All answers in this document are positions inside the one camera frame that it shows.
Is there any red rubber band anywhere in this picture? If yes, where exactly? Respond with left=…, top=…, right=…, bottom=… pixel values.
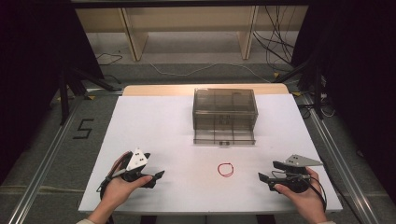
left=217, top=161, right=235, bottom=178

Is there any bundle of black cables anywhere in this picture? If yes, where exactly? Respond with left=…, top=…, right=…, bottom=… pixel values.
left=252, top=5, right=300, bottom=73

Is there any aluminium floor rail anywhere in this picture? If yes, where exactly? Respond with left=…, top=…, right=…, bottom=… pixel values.
left=300, top=92, right=381, bottom=224
left=7, top=96, right=85, bottom=224

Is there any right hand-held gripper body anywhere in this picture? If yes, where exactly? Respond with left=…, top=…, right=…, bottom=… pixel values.
left=269, top=154, right=324, bottom=194

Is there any white floor cable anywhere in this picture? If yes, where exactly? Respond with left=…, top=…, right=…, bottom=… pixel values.
left=148, top=62, right=273, bottom=84

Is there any thin black floor cable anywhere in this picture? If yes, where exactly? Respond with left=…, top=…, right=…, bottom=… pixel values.
left=95, top=51, right=124, bottom=86

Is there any red and black gripper cable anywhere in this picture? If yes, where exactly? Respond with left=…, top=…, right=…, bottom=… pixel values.
left=96, top=150, right=133, bottom=201

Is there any clear grey drawer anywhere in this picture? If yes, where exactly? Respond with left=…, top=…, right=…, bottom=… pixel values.
left=192, top=128, right=257, bottom=147

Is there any clear grey drawer cabinet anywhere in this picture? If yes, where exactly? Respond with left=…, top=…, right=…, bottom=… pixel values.
left=191, top=87, right=260, bottom=133

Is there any person's right hand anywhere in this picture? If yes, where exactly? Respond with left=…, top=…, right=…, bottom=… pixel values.
left=274, top=166, right=329, bottom=216

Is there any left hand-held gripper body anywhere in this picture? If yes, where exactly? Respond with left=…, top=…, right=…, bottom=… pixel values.
left=119, top=147, right=157, bottom=189

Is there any person's left hand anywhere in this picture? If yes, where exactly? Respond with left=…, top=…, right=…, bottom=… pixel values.
left=101, top=150, right=154, bottom=210

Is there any dark curtain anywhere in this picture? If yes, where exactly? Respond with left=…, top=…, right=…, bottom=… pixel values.
left=290, top=0, right=396, bottom=200
left=0, top=0, right=106, bottom=185

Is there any beige wooden desk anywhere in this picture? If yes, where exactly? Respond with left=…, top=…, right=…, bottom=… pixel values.
left=75, top=5, right=310, bottom=63

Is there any white table cover sheet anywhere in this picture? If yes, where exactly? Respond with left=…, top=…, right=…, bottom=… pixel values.
left=78, top=93, right=344, bottom=215

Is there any black metal stand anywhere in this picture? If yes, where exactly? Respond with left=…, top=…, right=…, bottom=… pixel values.
left=274, top=46, right=328, bottom=120
left=58, top=65, right=123, bottom=126

